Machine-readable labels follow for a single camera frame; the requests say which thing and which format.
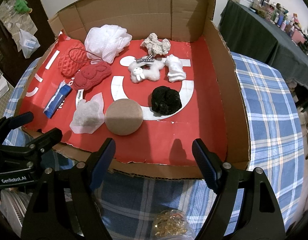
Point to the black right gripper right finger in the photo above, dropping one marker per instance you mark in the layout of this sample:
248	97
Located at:
259	215

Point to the plastic bag on door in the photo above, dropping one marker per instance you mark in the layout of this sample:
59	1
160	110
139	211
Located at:
28	42

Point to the white folded cloth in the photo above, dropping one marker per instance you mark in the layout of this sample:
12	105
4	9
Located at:
175	67

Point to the green plush on door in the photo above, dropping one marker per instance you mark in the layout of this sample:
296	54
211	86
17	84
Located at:
21	7

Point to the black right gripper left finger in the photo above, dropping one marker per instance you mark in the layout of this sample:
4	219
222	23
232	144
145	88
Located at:
63	206

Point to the dark covered side table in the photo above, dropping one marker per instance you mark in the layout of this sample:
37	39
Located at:
248	34

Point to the white tissue sachet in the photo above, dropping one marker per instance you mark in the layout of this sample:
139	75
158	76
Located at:
88	116

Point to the white fluffy bunny scrunchie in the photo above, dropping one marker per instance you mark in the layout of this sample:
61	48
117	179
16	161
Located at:
145	68

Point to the blue plaid tablecloth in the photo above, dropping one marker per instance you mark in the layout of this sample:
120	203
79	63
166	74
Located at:
131	203

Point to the small jar gold clips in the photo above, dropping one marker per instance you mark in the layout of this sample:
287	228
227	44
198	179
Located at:
171	224

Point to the tan round sponge puff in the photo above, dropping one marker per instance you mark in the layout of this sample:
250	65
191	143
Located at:
123	117

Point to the red knitted bunny pouch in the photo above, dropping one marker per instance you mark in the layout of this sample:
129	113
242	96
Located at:
90	75

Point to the red foam net sleeve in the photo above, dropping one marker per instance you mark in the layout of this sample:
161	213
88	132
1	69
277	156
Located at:
71	61

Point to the black fluffy scrunchie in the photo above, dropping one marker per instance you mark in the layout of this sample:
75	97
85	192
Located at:
165	101

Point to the white mesh bath pouf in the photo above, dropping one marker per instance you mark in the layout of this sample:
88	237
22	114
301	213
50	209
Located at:
106	42

